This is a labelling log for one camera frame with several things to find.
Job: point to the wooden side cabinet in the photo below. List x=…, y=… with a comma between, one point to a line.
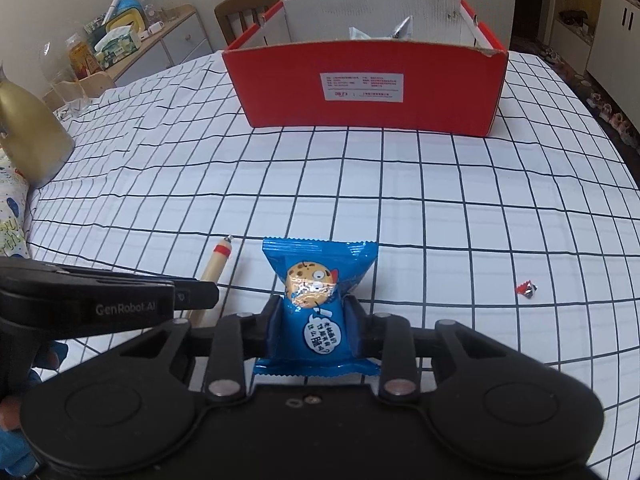
x=170, y=45

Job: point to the yellow blue container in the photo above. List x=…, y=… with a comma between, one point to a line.
x=125, y=17

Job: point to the green tissue box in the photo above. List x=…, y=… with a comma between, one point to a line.
x=117, y=42

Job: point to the white lower cabinet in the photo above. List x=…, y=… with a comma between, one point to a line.
x=615, y=25

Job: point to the person's left hand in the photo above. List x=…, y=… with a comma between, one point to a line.
x=47, y=357

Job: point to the wooden pen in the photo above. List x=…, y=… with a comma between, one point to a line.
x=217, y=265

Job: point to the dark wooden chair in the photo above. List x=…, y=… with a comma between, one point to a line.
x=245, y=12

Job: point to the dark brown shoes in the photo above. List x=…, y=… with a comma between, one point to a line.
x=572, y=17

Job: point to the white stick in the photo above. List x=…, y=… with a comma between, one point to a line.
x=114, y=2

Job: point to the red cardboard box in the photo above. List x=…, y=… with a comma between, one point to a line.
x=360, y=85

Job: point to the white snack packet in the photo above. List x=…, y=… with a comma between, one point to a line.
x=400, y=30

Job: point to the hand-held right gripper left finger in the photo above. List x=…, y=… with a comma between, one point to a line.
x=274, y=327

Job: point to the orange bottle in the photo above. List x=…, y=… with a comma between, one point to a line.
x=80, y=57

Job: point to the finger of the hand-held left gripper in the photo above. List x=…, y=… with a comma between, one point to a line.
x=197, y=296

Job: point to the small white gadget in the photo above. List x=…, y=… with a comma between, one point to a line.
x=152, y=27

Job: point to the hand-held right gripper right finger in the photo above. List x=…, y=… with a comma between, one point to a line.
x=357, y=330

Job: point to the blue cookie packet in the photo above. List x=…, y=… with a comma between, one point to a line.
x=310, y=270

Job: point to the clear glass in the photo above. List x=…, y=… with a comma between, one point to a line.
x=152, y=10
x=55, y=67

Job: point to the light wooden chair back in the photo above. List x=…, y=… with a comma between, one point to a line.
x=95, y=82

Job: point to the gold vase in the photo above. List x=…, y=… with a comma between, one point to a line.
x=30, y=130

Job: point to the row of shoes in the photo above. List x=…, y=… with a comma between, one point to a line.
x=605, y=105

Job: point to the small red candy wrapper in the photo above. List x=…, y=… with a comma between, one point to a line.
x=527, y=288

